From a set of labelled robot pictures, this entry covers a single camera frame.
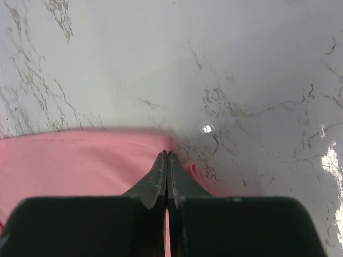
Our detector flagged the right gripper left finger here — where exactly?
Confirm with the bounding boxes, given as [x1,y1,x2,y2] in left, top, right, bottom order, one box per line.
[1,152,167,256]

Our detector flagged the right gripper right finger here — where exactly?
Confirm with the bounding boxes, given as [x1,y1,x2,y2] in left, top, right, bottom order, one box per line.
[167,153,326,256]

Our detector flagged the light pink t-shirt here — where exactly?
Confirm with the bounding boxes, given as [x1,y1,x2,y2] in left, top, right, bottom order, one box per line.
[0,129,223,257]

